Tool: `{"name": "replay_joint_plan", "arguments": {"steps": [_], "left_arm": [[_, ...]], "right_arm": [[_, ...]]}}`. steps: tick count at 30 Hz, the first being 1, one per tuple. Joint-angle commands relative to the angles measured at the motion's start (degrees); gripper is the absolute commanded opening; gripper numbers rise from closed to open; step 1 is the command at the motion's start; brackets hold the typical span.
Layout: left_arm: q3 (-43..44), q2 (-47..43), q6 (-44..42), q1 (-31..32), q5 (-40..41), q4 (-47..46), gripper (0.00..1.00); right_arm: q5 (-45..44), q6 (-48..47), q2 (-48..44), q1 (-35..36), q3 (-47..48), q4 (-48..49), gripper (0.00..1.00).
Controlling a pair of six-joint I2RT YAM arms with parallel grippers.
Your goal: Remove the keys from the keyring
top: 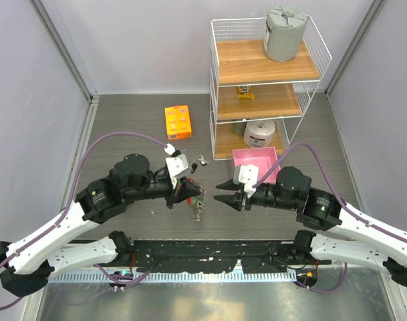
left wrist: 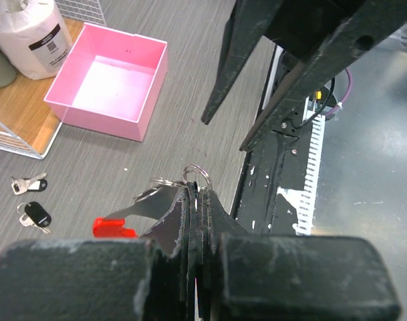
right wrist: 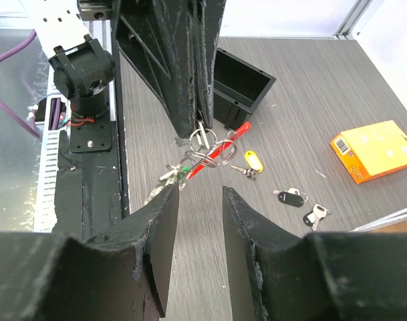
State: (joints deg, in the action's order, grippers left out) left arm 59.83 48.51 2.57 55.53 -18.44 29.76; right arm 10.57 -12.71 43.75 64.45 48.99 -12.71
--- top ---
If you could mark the pink open box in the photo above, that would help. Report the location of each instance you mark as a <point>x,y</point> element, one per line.
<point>263,158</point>

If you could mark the white wire shelf rack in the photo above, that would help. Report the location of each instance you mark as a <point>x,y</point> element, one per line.
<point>282,89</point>

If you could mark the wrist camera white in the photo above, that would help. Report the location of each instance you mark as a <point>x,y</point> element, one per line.
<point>246,176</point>
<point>177,164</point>

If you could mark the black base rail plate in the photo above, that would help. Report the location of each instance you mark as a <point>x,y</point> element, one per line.
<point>215,257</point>

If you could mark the yellow snack packet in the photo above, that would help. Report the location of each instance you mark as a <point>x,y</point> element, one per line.
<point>245,92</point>

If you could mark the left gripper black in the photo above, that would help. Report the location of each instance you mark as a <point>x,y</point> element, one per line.
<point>184,189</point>

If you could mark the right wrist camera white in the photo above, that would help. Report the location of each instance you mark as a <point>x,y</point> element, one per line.
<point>246,176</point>

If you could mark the grey can on shelf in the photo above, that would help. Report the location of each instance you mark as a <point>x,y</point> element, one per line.
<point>239,127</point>

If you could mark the grey wrapped paper roll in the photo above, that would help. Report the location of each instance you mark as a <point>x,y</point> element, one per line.
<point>284,28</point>

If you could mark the orange cardboard box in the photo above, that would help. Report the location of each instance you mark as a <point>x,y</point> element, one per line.
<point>178,124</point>

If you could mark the white slotted cable duct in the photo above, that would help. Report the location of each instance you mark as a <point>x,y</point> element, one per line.
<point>236,276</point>

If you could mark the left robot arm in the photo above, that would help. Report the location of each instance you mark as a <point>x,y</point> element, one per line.
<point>30,263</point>

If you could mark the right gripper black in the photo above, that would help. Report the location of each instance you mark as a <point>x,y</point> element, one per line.
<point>234,199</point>

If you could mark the metal keyring holder red grip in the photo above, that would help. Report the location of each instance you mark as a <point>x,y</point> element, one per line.
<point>199,208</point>

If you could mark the white paper roll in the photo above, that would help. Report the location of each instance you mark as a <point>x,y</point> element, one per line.
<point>259,133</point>

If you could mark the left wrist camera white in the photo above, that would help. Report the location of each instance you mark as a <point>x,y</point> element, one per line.
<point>177,164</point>

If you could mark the black tag key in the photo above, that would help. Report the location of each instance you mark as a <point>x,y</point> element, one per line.
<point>194,167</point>

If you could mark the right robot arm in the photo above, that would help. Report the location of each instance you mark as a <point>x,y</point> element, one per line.
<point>334,230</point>

